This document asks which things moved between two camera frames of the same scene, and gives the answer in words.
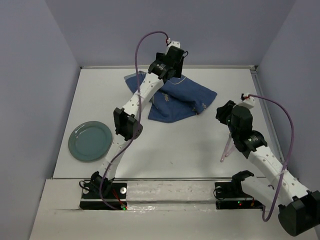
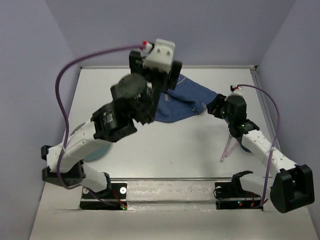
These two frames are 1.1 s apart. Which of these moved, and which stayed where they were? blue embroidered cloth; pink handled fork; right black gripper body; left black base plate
Moved: right black gripper body
Stayed: blue embroidered cloth; pink handled fork; left black base plate
